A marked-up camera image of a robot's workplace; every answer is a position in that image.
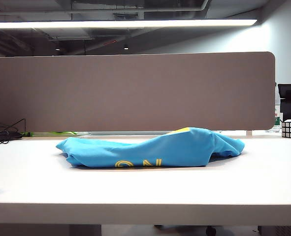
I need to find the coiled black cable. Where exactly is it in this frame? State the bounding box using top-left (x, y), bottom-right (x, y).
top-left (0, 130), bottom-right (24, 145)

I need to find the green flat object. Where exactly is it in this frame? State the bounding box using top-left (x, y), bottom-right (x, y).
top-left (21, 130), bottom-right (78, 137)

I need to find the grey ceiling duct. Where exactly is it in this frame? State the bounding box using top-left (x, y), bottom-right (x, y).
top-left (70, 0), bottom-right (210, 19)

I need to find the blue white yellow soccer jersey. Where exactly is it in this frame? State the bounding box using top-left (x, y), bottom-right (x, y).
top-left (56, 127), bottom-right (246, 169)

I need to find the grey-brown fabric desk divider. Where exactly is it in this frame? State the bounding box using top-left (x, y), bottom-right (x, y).
top-left (0, 51), bottom-right (277, 132)

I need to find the clear bottle green label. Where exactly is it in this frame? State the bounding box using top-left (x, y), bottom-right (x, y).
top-left (273, 82), bottom-right (283, 134)

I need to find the thin black cable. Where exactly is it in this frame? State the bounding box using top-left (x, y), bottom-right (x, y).
top-left (0, 118), bottom-right (27, 133)

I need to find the long ceiling light strip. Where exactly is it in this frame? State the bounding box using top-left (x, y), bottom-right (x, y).
top-left (0, 19), bottom-right (259, 29)

